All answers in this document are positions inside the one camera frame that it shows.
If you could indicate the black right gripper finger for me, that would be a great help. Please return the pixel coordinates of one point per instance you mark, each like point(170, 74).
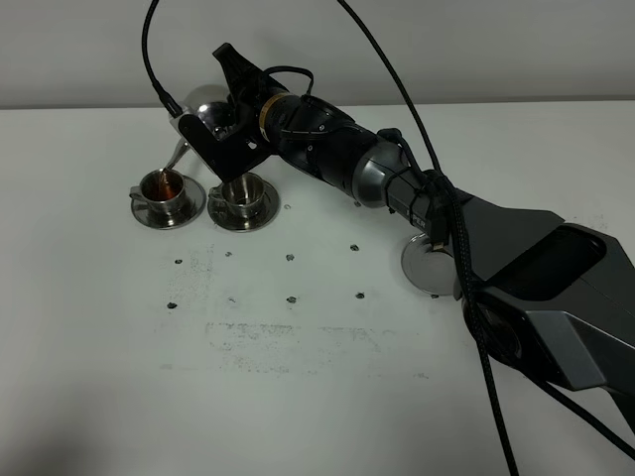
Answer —
point(241, 75)

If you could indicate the left steel saucer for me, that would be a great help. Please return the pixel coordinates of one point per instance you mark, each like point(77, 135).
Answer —
point(196, 197)

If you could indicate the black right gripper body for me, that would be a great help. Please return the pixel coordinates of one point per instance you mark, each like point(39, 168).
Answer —
point(261, 110)

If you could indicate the left steel teacup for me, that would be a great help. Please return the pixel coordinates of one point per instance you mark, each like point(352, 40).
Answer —
point(162, 190)

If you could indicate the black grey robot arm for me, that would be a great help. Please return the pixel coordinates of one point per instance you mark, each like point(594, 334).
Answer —
point(556, 299)

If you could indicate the steel teapot base plate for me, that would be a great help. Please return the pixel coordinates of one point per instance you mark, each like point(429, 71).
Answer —
point(428, 270)

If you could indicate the steel saucer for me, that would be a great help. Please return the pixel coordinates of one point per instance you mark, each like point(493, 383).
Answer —
point(269, 211)
point(196, 197)

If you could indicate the right steel teacup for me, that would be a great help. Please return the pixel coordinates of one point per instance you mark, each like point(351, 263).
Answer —
point(241, 198)

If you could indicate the steel teacup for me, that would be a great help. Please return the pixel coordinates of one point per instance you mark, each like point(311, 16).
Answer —
point(162, 190)
point(241, 198)

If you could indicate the stainless steel teapot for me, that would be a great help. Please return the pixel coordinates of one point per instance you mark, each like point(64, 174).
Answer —
point(210, 103)

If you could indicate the right steel saucer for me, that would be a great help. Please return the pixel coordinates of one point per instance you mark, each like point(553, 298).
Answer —
point(269, 211)

